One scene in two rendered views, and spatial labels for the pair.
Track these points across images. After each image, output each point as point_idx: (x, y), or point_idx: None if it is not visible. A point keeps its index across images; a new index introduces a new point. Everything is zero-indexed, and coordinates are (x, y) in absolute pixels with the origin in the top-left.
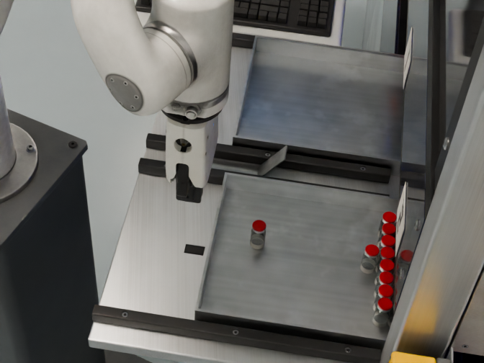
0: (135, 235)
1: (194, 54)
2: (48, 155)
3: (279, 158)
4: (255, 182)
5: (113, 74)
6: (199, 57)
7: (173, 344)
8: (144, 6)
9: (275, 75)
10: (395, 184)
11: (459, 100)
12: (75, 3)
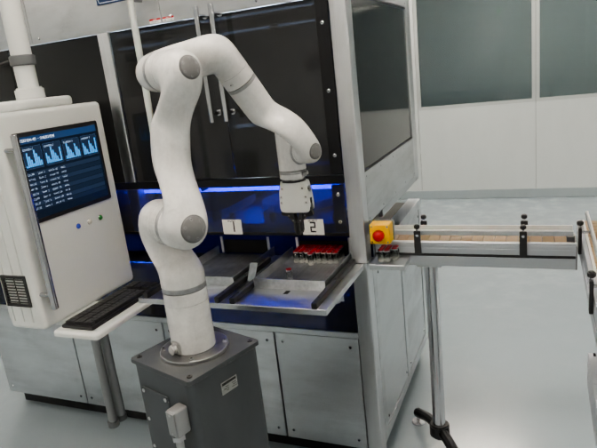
0: (272, 303)
1: None
2: None
3: (254, 266)
4: (260, 276)
5: (313, 144)
6: None
7: (334, 294)
8: (94, 324)
9: None
10: (271, 260)
11: (330, 139)
12: (292, 131)
